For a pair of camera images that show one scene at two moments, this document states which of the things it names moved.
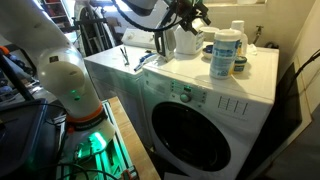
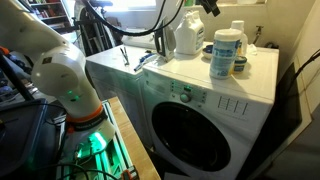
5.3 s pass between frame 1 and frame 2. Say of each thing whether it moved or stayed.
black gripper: moved
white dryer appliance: stayed
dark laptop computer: stayed
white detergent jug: stayed
